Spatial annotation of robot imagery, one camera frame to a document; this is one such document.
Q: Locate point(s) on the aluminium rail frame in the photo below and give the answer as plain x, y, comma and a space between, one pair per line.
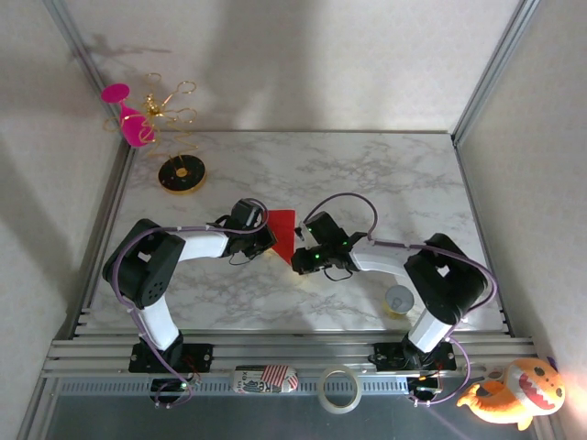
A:
293, 355

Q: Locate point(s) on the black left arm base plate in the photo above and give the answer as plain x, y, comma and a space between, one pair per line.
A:
197, 357

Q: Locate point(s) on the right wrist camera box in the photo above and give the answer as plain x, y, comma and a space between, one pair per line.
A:
325, 229

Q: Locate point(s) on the yellow tin can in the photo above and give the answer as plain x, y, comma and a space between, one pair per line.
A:
398, 300

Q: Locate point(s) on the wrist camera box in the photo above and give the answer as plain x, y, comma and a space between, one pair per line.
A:
245, 213
325, 229

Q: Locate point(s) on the clear tape roll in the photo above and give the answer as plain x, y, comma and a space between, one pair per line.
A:
323, 394

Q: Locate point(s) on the small circuit board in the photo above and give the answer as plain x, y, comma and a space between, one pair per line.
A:
172, 387
424, 385

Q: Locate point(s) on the red white striped pouch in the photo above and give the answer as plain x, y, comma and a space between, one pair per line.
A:
266, 379

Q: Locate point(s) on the aluminium frame corner post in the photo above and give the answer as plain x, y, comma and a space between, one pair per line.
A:
87, 64
495, 64

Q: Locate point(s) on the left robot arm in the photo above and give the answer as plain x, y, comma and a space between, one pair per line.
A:
147, 266

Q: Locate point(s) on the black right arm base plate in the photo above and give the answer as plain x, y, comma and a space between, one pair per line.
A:
387, 356

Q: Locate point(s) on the pink plastic wine glass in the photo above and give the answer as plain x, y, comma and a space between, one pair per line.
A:
130, 126

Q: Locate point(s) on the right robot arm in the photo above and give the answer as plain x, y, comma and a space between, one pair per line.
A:
445, 284

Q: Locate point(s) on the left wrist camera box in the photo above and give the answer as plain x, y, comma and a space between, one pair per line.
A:
245, 213

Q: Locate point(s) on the red paper sheet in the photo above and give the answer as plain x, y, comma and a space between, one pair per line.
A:
283, 231

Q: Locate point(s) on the orange plush toy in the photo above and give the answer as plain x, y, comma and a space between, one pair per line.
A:
518, 394

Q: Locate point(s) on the aluminium table side rail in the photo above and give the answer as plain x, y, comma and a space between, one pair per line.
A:
481, 206
103, 220

